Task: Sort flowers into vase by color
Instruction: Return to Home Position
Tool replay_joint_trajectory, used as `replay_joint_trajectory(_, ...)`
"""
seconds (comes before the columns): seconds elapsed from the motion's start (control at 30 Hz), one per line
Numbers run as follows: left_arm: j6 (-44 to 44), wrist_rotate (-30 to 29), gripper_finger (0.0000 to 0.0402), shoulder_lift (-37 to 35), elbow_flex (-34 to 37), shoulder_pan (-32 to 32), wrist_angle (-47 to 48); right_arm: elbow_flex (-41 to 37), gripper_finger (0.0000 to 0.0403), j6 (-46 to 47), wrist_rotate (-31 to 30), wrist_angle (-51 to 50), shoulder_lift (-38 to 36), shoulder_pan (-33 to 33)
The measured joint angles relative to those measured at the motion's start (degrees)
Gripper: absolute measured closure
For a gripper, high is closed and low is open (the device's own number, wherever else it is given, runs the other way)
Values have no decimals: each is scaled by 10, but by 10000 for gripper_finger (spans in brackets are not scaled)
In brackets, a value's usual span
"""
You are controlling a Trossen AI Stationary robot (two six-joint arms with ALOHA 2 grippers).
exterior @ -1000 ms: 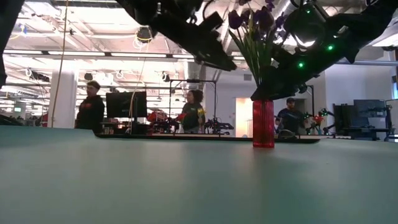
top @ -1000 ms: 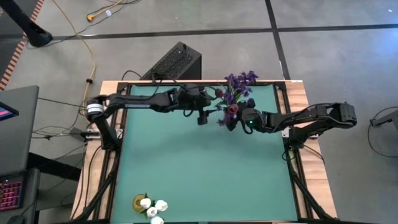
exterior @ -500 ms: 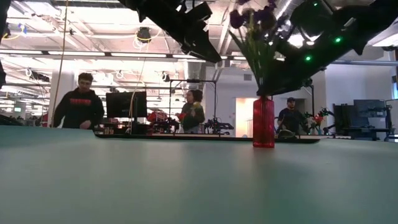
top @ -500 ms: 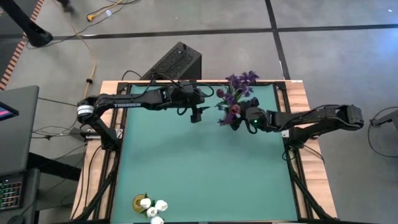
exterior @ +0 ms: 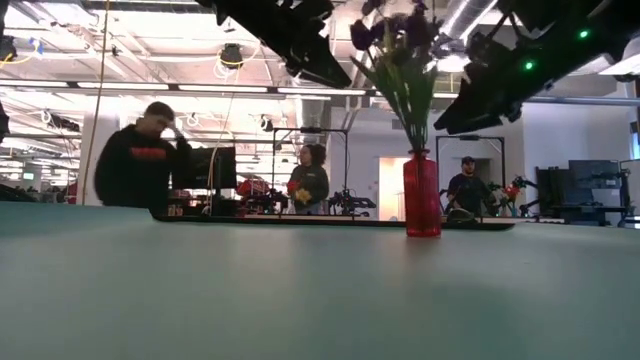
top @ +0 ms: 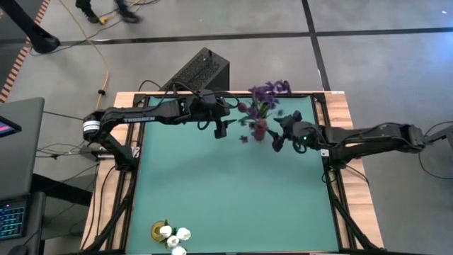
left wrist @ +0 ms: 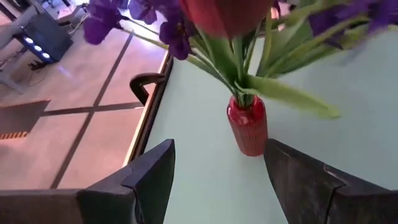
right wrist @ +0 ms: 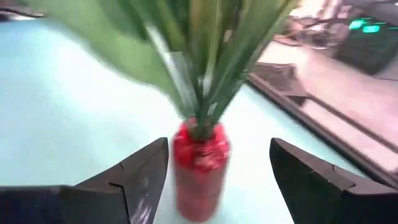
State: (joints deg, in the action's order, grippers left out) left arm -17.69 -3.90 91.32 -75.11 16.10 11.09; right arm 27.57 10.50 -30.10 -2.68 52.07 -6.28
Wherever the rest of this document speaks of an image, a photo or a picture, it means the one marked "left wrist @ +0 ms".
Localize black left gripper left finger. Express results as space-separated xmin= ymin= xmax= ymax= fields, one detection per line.
xmin=0 ymin=138 xmax=177 ymax=224

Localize teal table mat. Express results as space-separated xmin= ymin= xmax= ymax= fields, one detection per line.
xmin=124 ymin=29 xmax=398 ymax=224

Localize black table clamp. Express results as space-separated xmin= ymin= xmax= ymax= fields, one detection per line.
xmin=129 ymin=72 xmax=166 ymax=106

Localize purple artificial flower bunch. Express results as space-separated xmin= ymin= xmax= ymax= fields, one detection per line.
xmin=82 ymin=0 xmax=238 ymax=95
xmin=257 ymin=0 xmax=398 ymax=79

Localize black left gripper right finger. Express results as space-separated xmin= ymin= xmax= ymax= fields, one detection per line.
xmin=263 ymin=138 xmax=398 ymax=224

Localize computer tower blue lights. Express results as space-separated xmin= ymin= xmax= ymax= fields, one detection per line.
xmin=13 ymin=12 xmax=75 ymax=72

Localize red ribbed vase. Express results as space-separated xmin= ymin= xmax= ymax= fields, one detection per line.
xmin=226 ymin=94 xmax=269 ymax=157

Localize black mat orange-striped edge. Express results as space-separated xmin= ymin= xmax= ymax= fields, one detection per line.
xmin=0 ymin=98 xmax=52 ymax=141

